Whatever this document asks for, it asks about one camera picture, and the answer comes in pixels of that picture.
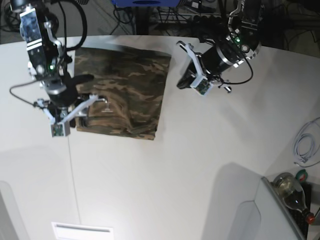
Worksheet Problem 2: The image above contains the coiled white cable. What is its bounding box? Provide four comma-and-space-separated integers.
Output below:
292, 117, 320, 168

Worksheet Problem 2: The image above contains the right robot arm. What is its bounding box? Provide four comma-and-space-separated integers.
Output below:
10, 0, 94, 122

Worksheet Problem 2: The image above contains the clear plastic bottle red cap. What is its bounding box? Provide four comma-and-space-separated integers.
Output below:
272, 172, 316, 225

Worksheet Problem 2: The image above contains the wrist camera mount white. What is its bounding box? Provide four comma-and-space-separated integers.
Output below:
176, 41, 233, 96
34, 93, 110, 138

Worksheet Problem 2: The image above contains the green tape roll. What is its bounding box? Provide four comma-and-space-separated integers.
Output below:
295, 169, 309, 183

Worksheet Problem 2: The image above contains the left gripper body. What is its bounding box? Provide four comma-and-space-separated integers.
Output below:
187, 46, 235, 86

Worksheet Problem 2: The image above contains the black power strip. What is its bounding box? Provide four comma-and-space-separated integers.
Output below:
192, 15, 223, 25

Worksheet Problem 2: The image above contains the white paper label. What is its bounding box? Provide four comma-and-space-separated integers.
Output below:
51, 222, 115, 240

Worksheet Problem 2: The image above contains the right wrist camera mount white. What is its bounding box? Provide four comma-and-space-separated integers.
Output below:
34, 93, 110, 138

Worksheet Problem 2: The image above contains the black mesh tray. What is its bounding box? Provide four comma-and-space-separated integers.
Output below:
287, 182, 312, 239

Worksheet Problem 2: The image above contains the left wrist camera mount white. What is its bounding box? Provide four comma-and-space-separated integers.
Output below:
176, 41, 233, 96

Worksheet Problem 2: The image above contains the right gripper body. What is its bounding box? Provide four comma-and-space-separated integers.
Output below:
42, 73, 94, 118

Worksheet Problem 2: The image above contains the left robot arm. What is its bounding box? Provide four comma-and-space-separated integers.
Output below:
176, 0, 262, 96

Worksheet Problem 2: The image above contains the blue bin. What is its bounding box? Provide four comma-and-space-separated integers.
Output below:
112, 0, 186, 8

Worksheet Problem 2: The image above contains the camouflage t-shirt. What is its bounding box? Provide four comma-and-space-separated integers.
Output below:
74, 47, 172, 141

